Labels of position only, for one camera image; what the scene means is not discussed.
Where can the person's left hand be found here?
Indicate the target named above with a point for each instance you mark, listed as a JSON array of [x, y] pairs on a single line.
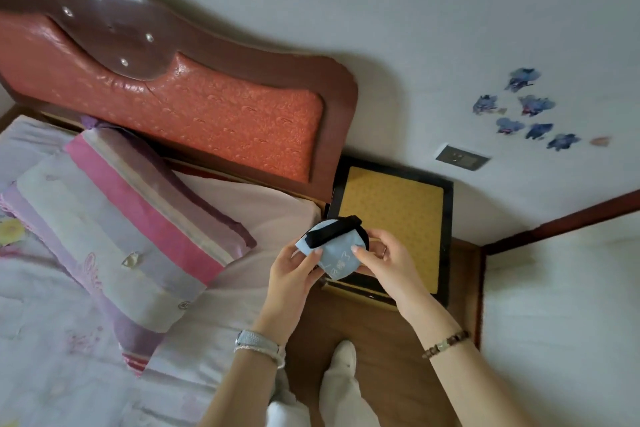
[[285, 286]]

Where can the person's right hand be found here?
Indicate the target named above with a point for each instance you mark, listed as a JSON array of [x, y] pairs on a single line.
[[395, 274]]

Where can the person's right thumb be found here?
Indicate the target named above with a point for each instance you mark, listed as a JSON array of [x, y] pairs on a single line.
[[365, 255]]

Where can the person's left thumb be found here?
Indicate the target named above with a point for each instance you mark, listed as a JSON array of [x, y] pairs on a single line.
[[309, 259]]

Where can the person's right forearm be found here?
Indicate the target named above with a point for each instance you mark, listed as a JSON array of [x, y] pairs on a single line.
[[475, 381]]

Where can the person's left forearm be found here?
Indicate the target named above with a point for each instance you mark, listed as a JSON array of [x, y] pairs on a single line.
[[240, 391]]

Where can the black nightstand yellow top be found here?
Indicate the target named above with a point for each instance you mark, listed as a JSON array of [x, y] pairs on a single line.
[[400, 221]]

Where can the silver wrist watch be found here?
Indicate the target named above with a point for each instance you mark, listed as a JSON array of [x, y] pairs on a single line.
[[260, 344]]

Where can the person's white shoe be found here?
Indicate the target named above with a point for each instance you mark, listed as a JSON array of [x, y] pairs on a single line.
[[344, 357]]

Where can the pink purple striped pillow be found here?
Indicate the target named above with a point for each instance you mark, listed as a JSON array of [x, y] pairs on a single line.
[[125, 236]]

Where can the wooden headboard red padding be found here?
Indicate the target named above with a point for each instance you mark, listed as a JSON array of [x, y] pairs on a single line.
[[200, 106]]

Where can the brown wooden baseboard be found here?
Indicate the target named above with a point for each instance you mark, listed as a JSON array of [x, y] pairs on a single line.
[[560, 221]]

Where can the cluster of blue flower stickers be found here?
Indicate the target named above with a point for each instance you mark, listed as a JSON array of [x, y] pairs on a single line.
[[530, 109]]

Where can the small pink petal sticker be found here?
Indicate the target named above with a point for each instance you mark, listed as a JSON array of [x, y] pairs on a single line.
[[600, 141]]

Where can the white floral quilt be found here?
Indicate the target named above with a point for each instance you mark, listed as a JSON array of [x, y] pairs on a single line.
[[45, 336]]

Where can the grey wall socket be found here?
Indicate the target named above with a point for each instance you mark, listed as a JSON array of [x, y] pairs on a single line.
[[461, 156]]

